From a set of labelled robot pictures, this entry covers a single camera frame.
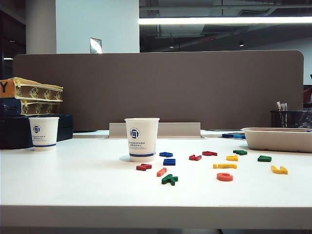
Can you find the white paper cup blue logo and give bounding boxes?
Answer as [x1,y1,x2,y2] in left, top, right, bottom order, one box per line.
[124,117,160,163]
[28,117,60,152]

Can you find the orange letter C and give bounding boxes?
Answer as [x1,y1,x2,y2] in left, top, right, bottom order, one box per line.
[216,172,234,182]

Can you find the green letter K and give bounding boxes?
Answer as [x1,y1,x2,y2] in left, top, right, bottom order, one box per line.
[161,174,179,186]

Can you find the long yellow letter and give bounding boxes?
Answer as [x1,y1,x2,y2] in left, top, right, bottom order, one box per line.
[213,163,237,170]

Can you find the yellow box with letter Y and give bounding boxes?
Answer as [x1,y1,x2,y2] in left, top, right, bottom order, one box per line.
[0,77,64,102]

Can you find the yellow hooked letter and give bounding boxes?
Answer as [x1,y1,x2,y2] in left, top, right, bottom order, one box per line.
[271,165,289,175]

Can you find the brown desk divider panel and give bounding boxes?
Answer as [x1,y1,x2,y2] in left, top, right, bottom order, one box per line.
[13,50,305,131]

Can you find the long ceiling light strip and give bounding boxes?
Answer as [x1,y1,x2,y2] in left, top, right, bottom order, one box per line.
[138,16,312,25]

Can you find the beige paper pulp tray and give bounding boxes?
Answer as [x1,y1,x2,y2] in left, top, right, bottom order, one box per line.
[240,127,312,154]

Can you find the clear utensils in holder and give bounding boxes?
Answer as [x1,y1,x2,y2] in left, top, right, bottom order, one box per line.
[276,101,289,127]

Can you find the black mesh pen holder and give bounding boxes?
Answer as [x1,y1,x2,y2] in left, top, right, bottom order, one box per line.
[270,110,312,128]

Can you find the black carrying case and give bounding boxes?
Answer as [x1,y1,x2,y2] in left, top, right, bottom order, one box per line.
[0,113,74,150]

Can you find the grey cable slot flap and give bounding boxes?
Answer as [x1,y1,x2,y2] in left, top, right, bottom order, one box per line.
[108,122,201,139]

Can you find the silver wall sign plate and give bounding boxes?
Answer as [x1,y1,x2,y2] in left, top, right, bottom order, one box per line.
[89,37,102,55]

